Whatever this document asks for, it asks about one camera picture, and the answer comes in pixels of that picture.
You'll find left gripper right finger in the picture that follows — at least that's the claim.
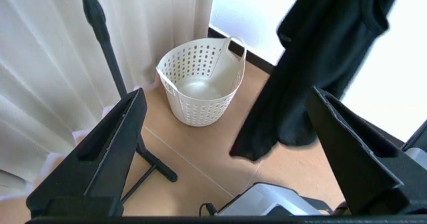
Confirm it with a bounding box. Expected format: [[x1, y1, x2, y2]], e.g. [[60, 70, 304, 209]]
[[305, 85, 427, 215]]

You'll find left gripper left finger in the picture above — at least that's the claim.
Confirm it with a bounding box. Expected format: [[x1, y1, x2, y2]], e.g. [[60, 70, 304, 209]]
[[26, 87, 148, 218]]

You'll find black garment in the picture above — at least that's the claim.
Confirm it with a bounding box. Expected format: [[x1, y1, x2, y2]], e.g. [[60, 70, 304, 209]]
[[229, 0, 404, 161]]

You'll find white laundry basket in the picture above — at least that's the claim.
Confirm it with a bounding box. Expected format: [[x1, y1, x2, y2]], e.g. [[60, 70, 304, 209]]
[[155, 36, 248, 127]]

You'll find black clothes rack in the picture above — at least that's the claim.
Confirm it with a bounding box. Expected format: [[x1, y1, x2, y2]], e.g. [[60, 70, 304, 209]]
[[77, 0, 178, 203]]

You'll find beige curtain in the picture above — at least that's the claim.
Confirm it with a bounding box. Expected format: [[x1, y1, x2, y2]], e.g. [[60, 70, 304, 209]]
[[0, 0, 216, 198]]

